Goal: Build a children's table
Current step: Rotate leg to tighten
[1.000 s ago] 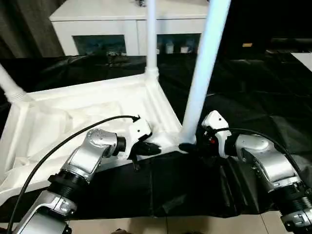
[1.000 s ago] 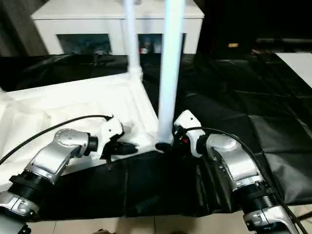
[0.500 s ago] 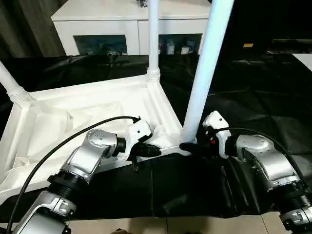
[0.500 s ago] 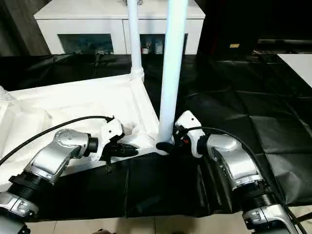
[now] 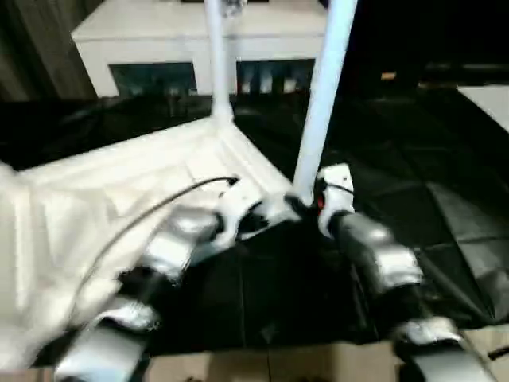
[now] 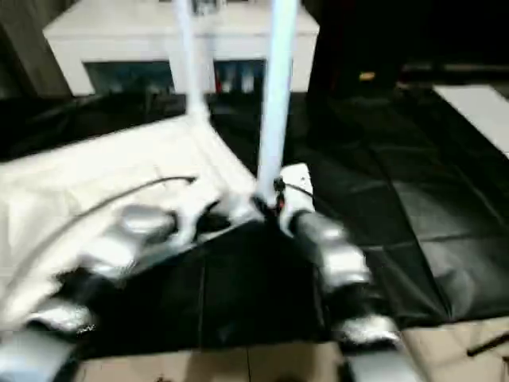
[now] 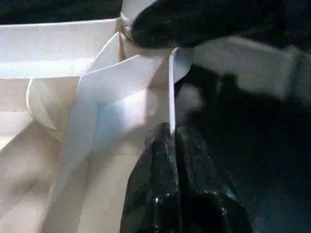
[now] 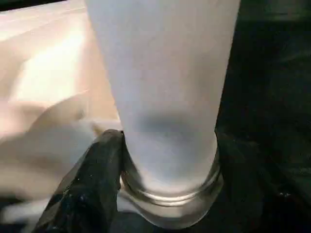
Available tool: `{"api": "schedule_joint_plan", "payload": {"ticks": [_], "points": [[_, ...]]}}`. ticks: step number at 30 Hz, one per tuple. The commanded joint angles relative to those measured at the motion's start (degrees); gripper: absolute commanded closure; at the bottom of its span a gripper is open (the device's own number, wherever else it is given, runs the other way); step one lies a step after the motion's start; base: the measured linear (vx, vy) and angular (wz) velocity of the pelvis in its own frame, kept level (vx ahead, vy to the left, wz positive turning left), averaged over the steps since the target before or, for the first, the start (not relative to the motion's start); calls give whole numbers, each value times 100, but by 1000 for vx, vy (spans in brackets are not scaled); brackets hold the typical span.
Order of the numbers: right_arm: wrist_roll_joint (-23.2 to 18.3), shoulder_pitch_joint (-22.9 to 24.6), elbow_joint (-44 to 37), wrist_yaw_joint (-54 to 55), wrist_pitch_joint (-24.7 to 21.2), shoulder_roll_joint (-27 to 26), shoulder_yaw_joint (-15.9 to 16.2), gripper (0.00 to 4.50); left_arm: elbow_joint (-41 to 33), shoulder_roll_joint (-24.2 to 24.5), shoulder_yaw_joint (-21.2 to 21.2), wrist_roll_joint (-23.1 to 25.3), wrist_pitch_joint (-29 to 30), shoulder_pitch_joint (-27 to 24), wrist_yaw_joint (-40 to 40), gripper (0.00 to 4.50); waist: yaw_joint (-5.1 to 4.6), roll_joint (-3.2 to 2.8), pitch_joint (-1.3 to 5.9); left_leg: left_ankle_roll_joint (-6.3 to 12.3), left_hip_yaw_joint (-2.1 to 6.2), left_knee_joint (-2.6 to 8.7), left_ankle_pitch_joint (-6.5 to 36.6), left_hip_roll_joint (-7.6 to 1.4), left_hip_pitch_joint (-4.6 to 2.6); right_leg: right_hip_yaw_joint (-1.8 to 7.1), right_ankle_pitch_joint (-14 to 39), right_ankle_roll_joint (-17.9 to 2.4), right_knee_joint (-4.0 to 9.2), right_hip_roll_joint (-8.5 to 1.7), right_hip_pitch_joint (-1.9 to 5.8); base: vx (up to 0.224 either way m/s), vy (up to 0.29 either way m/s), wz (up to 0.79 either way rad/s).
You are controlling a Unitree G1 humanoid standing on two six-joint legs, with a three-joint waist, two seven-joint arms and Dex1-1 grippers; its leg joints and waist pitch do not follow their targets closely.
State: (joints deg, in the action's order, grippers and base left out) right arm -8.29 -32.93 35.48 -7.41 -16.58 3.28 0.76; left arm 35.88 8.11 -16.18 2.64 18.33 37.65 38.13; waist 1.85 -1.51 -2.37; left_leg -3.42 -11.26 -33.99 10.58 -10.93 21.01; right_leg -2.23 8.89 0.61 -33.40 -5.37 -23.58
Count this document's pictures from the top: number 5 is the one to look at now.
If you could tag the white plastic table top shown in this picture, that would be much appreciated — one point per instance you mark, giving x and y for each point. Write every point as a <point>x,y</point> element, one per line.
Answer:
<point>79,199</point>

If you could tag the white flat board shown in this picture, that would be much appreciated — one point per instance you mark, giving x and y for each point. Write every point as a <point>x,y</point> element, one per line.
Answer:
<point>489,103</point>

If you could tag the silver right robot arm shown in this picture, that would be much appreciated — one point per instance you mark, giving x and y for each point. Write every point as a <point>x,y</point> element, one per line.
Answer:
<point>378,246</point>

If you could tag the black tripod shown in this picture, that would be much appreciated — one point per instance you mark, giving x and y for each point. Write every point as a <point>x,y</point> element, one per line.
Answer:
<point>499,351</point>

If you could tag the dark robot body part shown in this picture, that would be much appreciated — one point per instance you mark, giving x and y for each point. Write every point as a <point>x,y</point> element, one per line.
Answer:
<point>195,378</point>

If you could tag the grey curtain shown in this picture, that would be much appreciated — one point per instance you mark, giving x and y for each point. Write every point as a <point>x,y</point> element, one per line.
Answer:
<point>32,47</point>

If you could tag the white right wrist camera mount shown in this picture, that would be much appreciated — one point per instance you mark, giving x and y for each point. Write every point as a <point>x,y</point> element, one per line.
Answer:
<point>338,179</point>

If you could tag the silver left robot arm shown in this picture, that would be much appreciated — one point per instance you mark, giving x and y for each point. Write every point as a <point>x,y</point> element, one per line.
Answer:
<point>179,231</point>

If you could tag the white plastic table leg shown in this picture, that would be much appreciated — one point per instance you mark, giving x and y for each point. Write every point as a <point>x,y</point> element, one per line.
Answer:
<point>326,79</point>
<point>218,59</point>

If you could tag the small tan box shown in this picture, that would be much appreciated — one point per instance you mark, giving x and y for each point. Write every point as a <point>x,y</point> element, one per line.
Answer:
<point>389,75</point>

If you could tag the white sideboard with glass doors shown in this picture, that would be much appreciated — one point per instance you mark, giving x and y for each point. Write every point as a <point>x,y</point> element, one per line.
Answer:
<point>159,44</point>

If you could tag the black plastic cover mat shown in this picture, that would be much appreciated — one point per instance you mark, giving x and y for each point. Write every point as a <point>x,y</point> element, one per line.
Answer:
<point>417,179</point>

